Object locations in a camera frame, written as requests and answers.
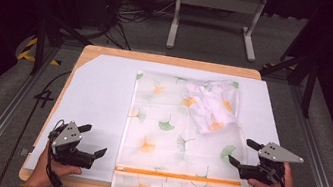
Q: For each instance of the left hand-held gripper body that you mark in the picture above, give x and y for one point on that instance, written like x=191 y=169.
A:
x=67 y=140

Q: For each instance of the black metal stand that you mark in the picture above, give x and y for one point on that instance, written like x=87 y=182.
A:
x=41 y=40
x=309 y=85

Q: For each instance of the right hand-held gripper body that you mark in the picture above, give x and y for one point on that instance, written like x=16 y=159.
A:
x=274 y=153

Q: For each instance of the wooden table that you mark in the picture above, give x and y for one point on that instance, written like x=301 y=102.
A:
x=173 y=61

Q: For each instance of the grey metal stand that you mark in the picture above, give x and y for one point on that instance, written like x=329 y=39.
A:
x=219 y=1

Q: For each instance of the person's left hand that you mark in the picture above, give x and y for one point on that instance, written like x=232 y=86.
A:
x=47 y=172

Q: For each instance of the white garment with orange print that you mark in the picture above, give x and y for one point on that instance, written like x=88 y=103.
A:
x=209 y=107

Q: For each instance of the leaf-print mesh laundry bag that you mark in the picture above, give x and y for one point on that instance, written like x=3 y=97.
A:
x=162 y=147

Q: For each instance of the yellow black hazard tape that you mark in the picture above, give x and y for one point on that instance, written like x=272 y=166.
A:
x=27 y=51

